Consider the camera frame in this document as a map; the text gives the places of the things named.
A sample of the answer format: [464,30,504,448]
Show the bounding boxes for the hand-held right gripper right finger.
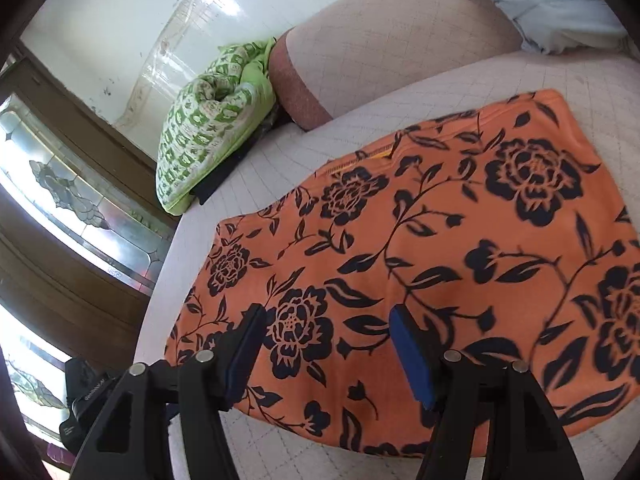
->
[389,305,586,480]

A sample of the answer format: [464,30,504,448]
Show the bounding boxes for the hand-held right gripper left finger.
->
[67,303,267,480]

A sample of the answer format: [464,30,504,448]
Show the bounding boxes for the orange black floral blouse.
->
[164,89,640,458]

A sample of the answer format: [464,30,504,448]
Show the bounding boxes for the wooden door with leaded glass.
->
[0,42,181,480]

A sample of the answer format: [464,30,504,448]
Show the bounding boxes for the green white patterned pillow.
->
[156,39,277,215]

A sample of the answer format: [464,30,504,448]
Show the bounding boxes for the pink brown bolster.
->
[268,0,523,133]

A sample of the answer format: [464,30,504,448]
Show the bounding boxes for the grey-blue pillow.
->
[435,0,631,56]

